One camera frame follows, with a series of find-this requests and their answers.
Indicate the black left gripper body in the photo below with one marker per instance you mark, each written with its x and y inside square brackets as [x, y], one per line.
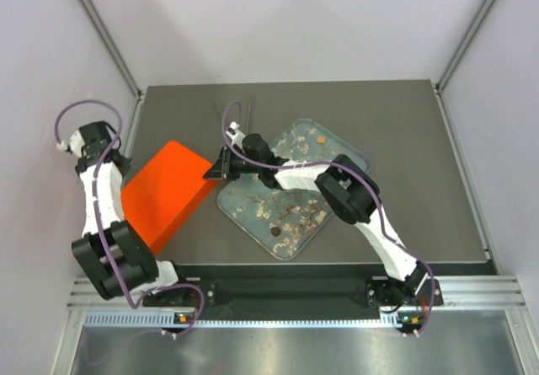
[128, 162]

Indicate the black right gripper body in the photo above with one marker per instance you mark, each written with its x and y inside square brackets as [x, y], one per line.
[238, 166]

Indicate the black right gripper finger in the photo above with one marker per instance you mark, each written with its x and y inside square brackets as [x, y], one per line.
[224, 155]
[218, 171]

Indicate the orange box lid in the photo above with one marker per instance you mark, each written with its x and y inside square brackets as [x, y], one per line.
[173, 166]

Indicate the silver metal tongs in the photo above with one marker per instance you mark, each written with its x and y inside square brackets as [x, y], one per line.
[241, 113]

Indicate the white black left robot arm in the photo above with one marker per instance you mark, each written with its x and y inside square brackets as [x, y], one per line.
[106, 231]

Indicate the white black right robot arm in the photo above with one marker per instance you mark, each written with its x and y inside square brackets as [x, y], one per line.
[350, 193]

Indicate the orange chocolate box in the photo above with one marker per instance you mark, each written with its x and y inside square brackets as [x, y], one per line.
[173, 210]

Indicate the blossom pattern serving tray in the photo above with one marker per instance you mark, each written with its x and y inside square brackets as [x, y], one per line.
[299, 214]

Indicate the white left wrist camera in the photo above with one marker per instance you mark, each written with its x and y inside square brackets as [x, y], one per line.
[73, 145]

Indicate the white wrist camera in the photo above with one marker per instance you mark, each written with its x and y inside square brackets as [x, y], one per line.
[73, 145]
[235, 135]

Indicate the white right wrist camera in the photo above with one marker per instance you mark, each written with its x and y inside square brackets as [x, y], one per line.
[235, 135]

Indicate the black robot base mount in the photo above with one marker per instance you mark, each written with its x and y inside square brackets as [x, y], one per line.
[355, 285]

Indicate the grey slotted cable duct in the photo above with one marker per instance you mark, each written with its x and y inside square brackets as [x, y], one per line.
[169, 319]

